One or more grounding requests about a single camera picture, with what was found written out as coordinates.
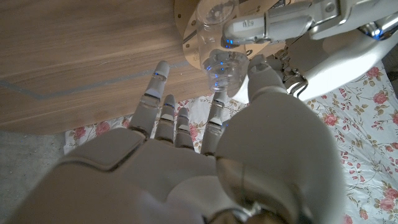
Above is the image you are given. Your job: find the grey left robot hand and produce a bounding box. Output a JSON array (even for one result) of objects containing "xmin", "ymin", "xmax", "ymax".
[{"xmin": 222, "ymin": 0, "xmax": 398, "ymax": 102}]

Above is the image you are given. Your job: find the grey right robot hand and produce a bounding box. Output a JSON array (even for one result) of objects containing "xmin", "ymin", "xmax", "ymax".
[{"xmin": 0, "ymin": 54, "xmax": 346, "ymax": 224}]

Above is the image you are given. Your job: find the floral backdrop cloth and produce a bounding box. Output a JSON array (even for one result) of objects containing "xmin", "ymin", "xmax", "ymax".
[{"xmin": 63, "ymin": 60, "xmax": 398, "ymax": 224}]

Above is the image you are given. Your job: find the cardboard filament reel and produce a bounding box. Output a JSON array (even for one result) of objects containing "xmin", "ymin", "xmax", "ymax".
[{"xmin": 173, "ymin": 0, "xmax": 287, "ymax": 71}]

